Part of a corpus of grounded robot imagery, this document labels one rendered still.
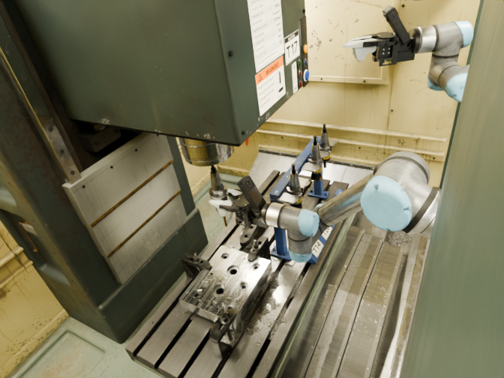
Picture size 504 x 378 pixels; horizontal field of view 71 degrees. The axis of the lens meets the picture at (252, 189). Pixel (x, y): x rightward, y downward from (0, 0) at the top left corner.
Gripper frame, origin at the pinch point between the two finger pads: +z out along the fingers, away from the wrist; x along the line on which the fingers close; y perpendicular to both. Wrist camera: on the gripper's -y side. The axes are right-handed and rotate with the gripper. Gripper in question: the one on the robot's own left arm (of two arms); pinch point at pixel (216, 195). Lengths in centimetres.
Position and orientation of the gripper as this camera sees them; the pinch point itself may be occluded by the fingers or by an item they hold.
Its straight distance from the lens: 119.6
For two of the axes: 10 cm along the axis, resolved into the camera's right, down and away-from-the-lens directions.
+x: 4.8, -5.6, 6.8
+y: 1.2, 8.1, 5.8
